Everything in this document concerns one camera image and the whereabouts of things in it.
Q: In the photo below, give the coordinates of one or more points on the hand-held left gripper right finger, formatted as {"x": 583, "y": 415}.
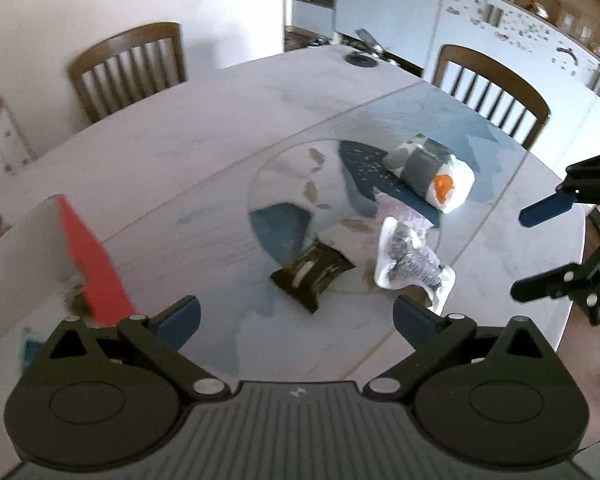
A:
{"x": 411, "y": 317}

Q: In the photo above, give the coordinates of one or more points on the black round coaster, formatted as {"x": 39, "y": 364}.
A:
{"x": 361, "y": 59}

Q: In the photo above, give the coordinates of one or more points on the clear table mat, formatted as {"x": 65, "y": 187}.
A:
{"x": 480, "y": 135}

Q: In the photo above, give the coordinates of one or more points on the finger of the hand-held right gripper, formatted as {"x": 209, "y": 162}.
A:
{"x": 545, "y": 287}
{"x": 550, "y": 207}

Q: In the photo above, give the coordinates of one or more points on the white grey orange snack pack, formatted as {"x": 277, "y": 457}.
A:
{"x": 420, "y": 165}

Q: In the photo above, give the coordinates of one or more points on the blue orange white packet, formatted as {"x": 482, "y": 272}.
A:
{"x": 30, "y": 347}

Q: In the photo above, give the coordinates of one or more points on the round glass turntable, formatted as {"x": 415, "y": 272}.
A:
{"x": 290, "y": 180}

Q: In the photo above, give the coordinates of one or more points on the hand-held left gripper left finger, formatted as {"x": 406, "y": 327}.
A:
{"x": 180, "y": 317}

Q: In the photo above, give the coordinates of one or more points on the white desktop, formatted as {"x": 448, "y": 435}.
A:
{"x": 180, "y": 125}

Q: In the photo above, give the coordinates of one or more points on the red cardboard box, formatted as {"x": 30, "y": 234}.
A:
{"x": 90, "y": 265}

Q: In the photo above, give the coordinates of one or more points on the light blue sideboard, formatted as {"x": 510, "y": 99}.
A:
{"x": 405, "y": 20}

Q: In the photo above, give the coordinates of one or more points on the dark brown wrapper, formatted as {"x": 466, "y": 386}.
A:
{"x": 320, "y": 270}

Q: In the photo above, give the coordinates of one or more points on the wooden chair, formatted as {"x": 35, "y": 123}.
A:
{"x": 125, "y": 40}
{"x": 485, "y": 67}

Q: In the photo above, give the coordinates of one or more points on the white wrapper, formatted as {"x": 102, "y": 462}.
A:
{"x": 405, "y": 260}

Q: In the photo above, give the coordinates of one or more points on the white cabinet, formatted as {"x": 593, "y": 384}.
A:
{"x": 5, "y": 150}

